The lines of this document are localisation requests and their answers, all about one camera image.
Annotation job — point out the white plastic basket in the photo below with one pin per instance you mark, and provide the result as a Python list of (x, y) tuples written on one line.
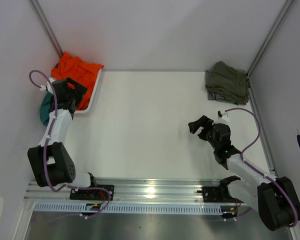
[(86, 111)]

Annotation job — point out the left corner aluminium post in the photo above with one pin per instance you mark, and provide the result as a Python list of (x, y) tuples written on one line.
[(43, 20)]

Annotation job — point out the aluminium mounting rail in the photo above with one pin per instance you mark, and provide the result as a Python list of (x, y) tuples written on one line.
[(144, 191)]

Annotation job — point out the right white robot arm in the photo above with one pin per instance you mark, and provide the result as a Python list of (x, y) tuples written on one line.
[(274, 198)]

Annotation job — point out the orange shorts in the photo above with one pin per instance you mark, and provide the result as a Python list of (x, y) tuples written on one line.
[(80, 71)]

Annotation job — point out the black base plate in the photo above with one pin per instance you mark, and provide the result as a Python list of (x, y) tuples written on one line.
[(93, 195), (216, 194)]

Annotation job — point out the grey folded shorts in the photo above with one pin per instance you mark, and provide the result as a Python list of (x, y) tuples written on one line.
[(212, 96)]

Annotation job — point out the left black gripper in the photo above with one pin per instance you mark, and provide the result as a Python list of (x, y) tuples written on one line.
[(79, 91)]

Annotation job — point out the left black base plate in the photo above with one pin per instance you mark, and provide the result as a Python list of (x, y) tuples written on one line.
[(93, 195)]

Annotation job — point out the white slotted cable duct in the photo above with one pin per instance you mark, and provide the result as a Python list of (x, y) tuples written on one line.
[(130, 208)]

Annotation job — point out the olive green folded shorts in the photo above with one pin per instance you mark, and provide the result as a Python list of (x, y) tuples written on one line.
[(231, 83)]

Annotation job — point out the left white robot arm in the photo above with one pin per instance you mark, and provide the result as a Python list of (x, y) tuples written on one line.
[(50, 162)]

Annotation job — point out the right corner aluminium post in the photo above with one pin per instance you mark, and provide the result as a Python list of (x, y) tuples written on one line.
[(281, 16)]

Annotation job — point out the teal shorts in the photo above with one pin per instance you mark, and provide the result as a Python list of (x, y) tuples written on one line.
[(44, 109)]

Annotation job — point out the corner aluminium post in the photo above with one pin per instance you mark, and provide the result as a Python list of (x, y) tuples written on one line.
[(43, 20), (281, 16)]

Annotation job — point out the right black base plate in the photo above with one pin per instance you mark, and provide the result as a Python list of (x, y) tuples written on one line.
[(216, 194)]

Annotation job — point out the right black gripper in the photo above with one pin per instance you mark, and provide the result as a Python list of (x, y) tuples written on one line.
[(193, 126)]

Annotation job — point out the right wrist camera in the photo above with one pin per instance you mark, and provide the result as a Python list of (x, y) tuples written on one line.
[(223, 117)]

